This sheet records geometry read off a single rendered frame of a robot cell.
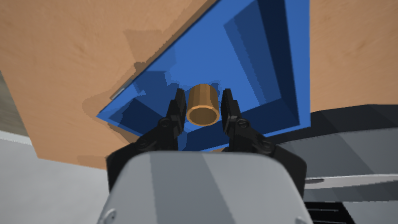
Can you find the bronze bushing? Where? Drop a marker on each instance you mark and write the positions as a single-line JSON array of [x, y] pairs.
[[203, 107]]

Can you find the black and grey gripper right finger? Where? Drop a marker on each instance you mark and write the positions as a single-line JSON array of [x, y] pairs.
[[245, 139]]

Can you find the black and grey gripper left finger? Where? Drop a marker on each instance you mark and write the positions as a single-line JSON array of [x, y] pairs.
[[161, 138]]

